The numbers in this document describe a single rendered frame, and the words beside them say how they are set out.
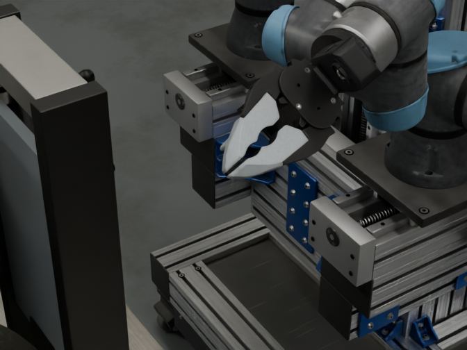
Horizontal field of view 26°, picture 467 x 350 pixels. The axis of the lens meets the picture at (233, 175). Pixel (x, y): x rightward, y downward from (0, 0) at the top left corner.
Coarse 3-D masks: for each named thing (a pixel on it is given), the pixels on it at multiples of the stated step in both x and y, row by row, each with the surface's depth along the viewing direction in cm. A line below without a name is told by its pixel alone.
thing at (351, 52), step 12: (324, 48) 103; (336, 48) 93; (348, 48) 93; (360, 48) 93; (312, 60) 102; (324, 60) 98; (336, 60) 93; (348, 60) 93; (360, 60) 93; (372, 60) 94; (336, 72) 95; (348, 72) 93; (360, 72) 93; (372, 72) 93; (336, 84) 101; (348, 84) 95; (360, 84) 93
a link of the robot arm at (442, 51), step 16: (432, 32) 160; (448, 32) 159; (464, 32) 158; (432, 48) 154; (448, 48) 154; (464, 48) 153; (432, 64) 152; (448, 64) 152; (464, 64) 152; (432, 80) 154; (448, 80) 153; (464, 80) 151; (432, 96) 155; (448, 96) 153; (464, 96) 151; (432, 112) 157; (448, 112) 154; (432, 128) 159; (448, 128) 158
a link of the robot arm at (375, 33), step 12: (336, 12) 108; (348, 12) 107; (360, 12) 106; (372, 12) 106; (336, 24) 106; (348, 24) 105; (360, 24) 105; (372, 24) 105; (384, 24) 106; (360, 36) 104; (372, 36) 105; (384, 36) 105; (372, 48) 104; (384, 48) 105; (396, 48) 107; (384, 60) 106
